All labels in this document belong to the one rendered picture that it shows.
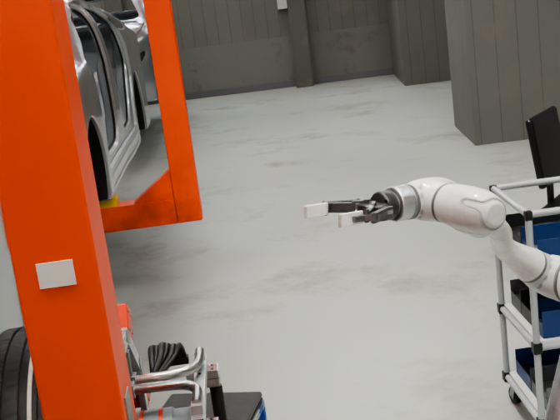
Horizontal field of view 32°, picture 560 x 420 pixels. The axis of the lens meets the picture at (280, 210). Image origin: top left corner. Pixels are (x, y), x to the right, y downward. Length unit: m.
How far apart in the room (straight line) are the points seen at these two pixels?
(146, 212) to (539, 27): 5.34
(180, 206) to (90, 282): 4.28
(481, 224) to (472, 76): 7.86
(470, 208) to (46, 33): 1.06
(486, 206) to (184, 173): 3.98
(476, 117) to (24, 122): 8.59
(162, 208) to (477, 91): 4.84
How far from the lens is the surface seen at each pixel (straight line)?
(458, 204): 2.33
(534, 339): 3.87
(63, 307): 1.91
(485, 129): 10.24
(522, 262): 2.74
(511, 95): 10.24
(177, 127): 6.06
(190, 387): 2.45
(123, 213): 6.19
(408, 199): 2.38
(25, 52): 1.83
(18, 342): 2.48
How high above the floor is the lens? 1.97
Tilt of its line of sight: 14 degrees down
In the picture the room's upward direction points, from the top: 7 degrees counter-clockwise
